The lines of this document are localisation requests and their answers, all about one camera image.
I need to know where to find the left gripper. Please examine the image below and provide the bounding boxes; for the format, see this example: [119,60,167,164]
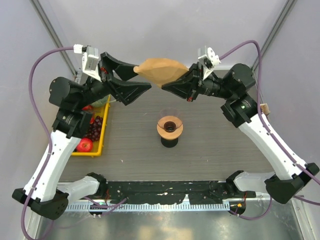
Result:
[75,52,151,109]

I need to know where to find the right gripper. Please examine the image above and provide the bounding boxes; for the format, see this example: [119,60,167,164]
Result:
[162,61,235,102]

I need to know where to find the brown paper coffee filter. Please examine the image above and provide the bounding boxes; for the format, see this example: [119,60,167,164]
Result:
[133,58,189,88]

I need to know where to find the pink glass dripper cone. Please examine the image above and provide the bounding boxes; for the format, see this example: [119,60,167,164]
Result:
[157,107,183,133]

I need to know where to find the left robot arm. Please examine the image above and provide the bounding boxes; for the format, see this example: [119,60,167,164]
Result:
[12,52,151,220]

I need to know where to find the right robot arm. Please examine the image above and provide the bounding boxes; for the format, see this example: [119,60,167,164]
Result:
[161,63,320,204]

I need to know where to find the dark red coffee server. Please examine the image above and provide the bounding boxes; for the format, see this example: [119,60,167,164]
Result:
[159,126,179,148]

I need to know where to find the orange coffee filter box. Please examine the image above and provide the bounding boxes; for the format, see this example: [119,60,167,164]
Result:
[260,103,270,116]

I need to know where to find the green netted melon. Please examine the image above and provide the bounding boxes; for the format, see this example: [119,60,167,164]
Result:
[90,96,109,108]

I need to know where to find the purple grape bunch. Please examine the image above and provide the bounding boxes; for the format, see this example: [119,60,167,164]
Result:
[84,116,103,142]

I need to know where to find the yellow plastic tray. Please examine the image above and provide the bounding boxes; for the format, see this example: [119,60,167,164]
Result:
[71,95,111,157]

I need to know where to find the red apple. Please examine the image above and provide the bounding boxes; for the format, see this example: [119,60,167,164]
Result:
[76,138,94,153]

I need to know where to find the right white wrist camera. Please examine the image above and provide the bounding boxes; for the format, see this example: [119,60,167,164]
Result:
[197,46,221,80]

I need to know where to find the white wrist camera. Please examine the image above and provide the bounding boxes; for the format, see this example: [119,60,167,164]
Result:
[73,44,101,84]
[197,46,221,80]

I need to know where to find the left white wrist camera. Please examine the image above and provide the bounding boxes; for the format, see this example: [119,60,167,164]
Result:
[73,44,101,84]

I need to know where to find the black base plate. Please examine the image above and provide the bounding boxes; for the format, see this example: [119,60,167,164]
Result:
[77,180,257,205]

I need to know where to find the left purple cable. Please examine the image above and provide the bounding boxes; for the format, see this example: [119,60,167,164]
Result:
[21,46,130,240]

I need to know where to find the purple cable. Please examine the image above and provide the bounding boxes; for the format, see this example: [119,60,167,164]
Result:
[21,46,130,240]
[219,39,320,221]

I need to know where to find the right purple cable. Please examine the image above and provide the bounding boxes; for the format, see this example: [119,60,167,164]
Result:
[219,39,320,221]

